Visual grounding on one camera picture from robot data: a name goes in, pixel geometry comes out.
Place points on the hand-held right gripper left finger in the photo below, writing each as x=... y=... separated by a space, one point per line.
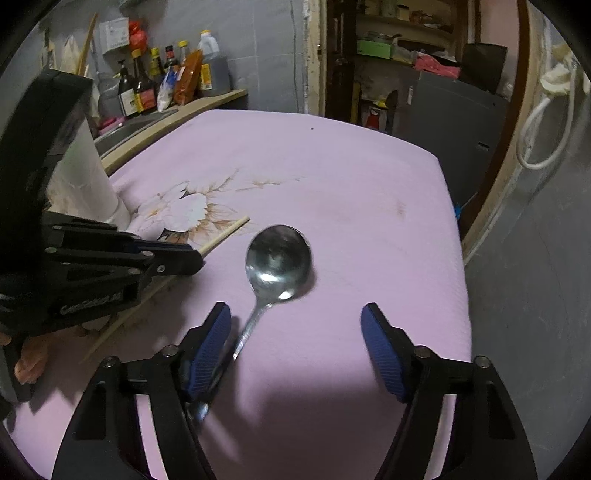
x=210 y=350

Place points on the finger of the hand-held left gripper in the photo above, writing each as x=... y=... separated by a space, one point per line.
x=115 y=244
x=180 y=264

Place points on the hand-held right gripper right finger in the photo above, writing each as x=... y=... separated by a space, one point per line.
x=383 y=350

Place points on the wooden chopstick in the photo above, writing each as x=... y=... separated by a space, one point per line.
x=226 y=233
x=87 y=44

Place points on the tall white plastic cup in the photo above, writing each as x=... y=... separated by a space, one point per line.
x=87 y=184

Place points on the large round metal spoon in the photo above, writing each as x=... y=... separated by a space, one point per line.
x=277 y=263

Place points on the person's left hand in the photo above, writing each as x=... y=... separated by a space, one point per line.
x=33 y=360

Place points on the pink sponge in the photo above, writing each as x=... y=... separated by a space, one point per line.
x=111 y=124

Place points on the metal sink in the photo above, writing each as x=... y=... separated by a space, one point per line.
x=134 y=127

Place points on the dark glass bottle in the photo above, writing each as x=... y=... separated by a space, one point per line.
x=127 y=94

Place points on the dark bottle with red label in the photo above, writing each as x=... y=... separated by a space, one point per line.
x=144 y=90

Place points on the white and blue bag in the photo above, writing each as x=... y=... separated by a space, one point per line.
x=167 y=92

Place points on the pink floral tablecloth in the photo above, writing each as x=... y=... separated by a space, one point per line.
x=346 y=184

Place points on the sauce bottle with yellow cap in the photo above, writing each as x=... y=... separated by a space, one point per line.
x=155 y=67

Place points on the red plastic bag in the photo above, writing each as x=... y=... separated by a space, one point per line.
x=137 y=37

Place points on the orange snack bag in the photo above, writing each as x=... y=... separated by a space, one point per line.
x=188 y=78

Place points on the grey container with yellow label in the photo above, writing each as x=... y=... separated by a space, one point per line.
x=219 y=76

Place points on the white jug with yellow cap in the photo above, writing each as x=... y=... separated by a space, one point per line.
x=207 y=46

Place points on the grey cabinet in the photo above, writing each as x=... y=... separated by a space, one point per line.
x=452 y=134

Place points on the red and yellow canister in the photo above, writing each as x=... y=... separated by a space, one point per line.
x=376 y=115

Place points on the red cloth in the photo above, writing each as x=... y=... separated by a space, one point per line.
x=438 y=67

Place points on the green box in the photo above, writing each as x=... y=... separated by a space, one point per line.
x=374 y=48

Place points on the black box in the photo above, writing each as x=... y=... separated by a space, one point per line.
x=482 y=69

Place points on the pale rubber glove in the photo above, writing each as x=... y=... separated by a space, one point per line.
x=561 y=76

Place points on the white paper on wall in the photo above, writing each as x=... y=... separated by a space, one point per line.
x=114 y=36

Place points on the brown wooden door frame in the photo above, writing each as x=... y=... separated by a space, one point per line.
x=508 y=138

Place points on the beige door post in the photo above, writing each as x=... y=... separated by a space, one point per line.
x=314 y=55

